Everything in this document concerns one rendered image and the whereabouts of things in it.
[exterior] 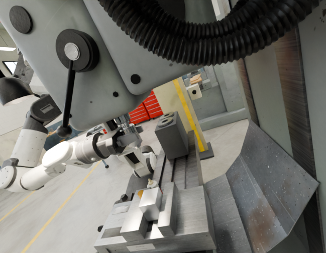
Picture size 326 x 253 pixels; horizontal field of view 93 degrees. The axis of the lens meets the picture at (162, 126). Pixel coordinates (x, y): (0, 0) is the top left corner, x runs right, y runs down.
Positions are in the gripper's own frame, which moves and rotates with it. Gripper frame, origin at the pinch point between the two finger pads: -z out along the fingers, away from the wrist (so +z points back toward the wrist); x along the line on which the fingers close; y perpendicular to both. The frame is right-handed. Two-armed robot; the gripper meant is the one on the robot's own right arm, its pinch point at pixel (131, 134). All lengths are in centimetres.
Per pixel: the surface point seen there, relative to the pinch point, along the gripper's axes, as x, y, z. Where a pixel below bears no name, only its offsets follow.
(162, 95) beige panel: 172, 17, 24
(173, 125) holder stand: 30.3, 12.5, -6.1
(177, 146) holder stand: 30.2, 24.5, -3.4
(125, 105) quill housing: -9.8, -9.9, -7.6
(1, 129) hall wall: 439, -71, 750
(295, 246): -5, 51, -34
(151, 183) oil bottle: 3.0, 21.7, 4.1
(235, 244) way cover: -11.3, 36.8, -18.1
